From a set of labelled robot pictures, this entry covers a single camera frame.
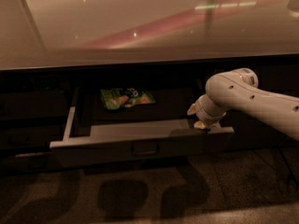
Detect dark cabinet door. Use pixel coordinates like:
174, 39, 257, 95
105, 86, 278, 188
221, 64, 299, 149

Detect items inside top drawer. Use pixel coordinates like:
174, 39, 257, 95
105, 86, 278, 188
101, 88, 156, 110

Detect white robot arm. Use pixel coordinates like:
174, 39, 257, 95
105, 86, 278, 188
187, 68, 299, 140

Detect dark drawer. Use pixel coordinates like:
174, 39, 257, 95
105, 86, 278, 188
0, 152, 62, 175
0, 91, 68, 121
0, 126, 62, 150
50, 87, 234, 168

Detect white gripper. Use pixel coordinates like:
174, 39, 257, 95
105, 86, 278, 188
187, 94, 226, 130

